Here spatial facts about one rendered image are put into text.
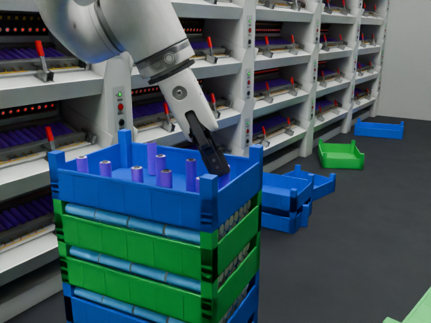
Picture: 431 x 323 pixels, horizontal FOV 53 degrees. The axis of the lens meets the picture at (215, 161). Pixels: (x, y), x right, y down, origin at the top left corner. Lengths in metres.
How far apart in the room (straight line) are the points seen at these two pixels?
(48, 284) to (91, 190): 0.58
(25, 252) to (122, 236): 0.48
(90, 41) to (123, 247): 0.31
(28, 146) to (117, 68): 0.30
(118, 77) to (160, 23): 0.62
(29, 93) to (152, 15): 0.51
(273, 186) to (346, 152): 0.94
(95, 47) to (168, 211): 0.25
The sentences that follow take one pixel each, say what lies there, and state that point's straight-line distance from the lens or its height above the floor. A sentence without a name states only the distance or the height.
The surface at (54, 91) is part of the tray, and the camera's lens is 1.10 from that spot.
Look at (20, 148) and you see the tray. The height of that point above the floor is 0.40.
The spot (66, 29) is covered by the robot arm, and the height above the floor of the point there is 0.67.
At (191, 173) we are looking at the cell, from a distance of 0.71.
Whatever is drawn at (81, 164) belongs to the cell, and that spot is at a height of 0.46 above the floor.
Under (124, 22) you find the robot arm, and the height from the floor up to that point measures 0.68.
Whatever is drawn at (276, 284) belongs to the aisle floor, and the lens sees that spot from 1.26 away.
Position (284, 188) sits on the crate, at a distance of 1.71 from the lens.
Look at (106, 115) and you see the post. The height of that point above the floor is 0.45.
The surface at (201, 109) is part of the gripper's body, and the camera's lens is 0.61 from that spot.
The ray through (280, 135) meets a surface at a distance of 2.20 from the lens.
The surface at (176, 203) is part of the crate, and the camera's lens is 0.62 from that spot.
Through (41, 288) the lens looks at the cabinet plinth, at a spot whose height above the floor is 0.04.
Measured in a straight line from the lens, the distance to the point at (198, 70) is 1.50.
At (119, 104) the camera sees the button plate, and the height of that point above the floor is 0.48.
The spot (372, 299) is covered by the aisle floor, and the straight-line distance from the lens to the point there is 1.26.
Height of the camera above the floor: 0.67
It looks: 17 degrees down
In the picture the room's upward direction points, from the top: straight up
